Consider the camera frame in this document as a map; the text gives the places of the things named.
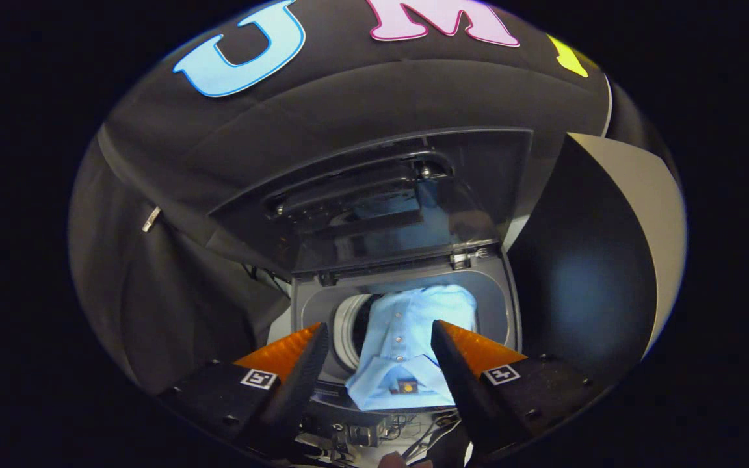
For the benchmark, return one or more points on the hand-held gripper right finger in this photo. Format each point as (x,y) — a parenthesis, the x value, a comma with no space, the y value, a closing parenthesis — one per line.
(472,403)

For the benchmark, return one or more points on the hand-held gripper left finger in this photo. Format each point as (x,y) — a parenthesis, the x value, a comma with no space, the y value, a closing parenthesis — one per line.
(296,396)

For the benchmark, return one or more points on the light blue shirt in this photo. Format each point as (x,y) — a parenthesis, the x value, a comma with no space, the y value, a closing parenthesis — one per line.
(407,325)

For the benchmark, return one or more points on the dark transparent washing machine lid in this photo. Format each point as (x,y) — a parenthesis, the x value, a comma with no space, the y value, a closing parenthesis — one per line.
(381,214)

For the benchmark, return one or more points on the grey cabinet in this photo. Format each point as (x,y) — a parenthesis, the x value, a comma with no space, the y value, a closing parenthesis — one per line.
(582,273)

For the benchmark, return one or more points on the black backdrop cloth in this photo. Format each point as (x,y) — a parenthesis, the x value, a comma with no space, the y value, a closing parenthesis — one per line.
(173,273)

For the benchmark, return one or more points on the silver cloth clip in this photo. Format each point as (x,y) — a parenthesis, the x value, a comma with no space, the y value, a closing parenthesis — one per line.
(151,218)

